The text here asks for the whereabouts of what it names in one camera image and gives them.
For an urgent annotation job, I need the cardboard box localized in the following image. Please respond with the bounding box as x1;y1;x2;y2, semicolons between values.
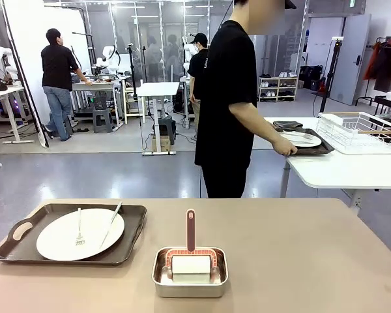
151;135;171;153

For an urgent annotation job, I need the person's right hand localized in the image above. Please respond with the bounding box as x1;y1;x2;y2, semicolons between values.
272;138;299;157

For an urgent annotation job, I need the white desk with equipment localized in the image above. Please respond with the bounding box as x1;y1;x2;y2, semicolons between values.
0;86;35;144

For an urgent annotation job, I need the rectangular metal tin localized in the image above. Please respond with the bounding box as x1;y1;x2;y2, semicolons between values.
151;246;229;298

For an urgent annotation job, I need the dark folded cloth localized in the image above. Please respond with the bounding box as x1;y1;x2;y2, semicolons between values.
273;120;304;131

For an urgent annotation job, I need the black light stand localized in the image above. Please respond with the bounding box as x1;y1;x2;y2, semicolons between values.
0;0;50;148

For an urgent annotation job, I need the wooden shoe rack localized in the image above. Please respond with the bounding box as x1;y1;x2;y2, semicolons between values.
258;76;299;102

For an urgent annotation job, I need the person in black t-shirt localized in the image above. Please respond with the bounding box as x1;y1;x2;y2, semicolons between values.
194;0;297;199

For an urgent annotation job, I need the grey door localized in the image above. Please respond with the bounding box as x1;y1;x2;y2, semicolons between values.
328;14;372;106

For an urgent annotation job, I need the white rounded table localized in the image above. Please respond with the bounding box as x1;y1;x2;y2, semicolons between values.
263;116;391;216

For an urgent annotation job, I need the black tripod with camera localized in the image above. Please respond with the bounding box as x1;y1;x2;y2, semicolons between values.
319;37;345;115

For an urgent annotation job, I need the dark brown serving tray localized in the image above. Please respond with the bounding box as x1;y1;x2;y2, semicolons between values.
0;203;147;267
273;128;336;157

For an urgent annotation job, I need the silver fork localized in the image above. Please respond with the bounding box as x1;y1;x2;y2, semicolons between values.
75;207;86;247
282;132;313;141

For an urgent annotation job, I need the dark hanging coat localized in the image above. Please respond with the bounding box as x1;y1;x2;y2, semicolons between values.
374;45;391;92

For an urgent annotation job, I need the white desk with robot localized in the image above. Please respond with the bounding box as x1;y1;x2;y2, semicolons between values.
71;80;124;128

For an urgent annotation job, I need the man in jeans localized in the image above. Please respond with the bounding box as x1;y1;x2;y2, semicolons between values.
40;28;94;142

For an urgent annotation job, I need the white standing desk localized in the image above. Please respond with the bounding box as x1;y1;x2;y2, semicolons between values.
136;82;180;156

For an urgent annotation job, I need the person's right forearm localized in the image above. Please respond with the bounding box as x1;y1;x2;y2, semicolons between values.
229;102;281;147

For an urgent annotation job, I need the black utility cart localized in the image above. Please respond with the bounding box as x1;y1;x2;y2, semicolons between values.
373;96;391;131

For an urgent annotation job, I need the person with black cap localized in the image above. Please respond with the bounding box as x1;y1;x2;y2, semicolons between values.
187;32;210;141

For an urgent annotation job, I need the white wire dish rack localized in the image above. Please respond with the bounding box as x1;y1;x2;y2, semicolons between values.
315;112;391;155

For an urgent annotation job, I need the grey plastic stool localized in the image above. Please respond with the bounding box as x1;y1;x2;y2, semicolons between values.
91;109;114;134

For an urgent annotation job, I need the black plastic stool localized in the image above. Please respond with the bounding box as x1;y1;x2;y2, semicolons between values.
158;113;177;144

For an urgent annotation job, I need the orange jacket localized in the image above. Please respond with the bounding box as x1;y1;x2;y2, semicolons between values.
363;42;381;81

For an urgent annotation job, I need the white round plate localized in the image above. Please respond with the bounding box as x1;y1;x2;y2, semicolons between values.
279;132;323;147
36;208;126;261

